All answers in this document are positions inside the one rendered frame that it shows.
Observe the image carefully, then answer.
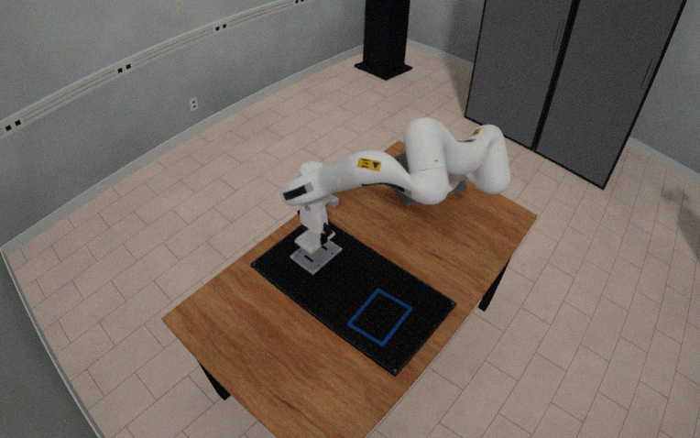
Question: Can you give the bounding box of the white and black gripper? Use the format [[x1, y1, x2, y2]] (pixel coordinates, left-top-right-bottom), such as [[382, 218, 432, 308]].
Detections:
[[297, 206, 333, 246]]

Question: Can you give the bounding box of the blue rectangular tape outline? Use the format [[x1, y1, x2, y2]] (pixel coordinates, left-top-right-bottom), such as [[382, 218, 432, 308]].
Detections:
[[346, 288, 413, 346]]

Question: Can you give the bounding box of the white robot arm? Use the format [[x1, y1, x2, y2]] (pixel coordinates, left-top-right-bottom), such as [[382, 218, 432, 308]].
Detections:
[[280, 117, 510, 212]]

